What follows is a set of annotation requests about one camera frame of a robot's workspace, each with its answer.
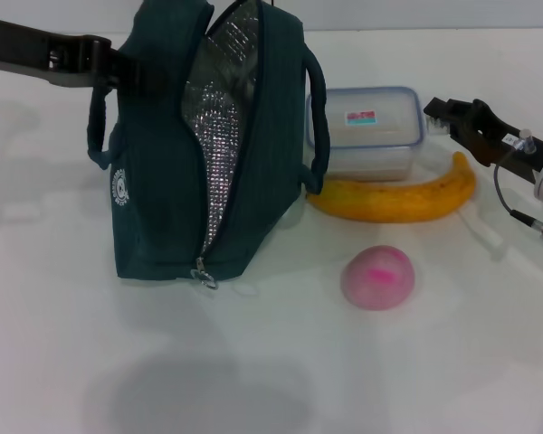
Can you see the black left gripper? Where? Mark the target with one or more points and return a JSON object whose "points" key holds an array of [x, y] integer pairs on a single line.
{"points": [[36, 54]]}

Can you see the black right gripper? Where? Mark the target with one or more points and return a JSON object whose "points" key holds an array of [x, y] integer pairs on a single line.
{"points": [[488, 135]]}

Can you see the clear plastic food container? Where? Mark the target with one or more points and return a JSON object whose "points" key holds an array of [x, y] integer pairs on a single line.
{"points": [[371, 149]]}

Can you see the dark green insulated lunch bag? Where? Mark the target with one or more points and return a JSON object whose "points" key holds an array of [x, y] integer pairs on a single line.
{"points": [[154, 181]]}

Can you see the yellow banana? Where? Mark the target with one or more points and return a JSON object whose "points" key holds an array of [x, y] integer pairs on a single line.
{"points": [[389, 203]]}

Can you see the pink round peach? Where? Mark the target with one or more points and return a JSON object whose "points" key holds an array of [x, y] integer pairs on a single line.
{"points": [[378, 278]]}

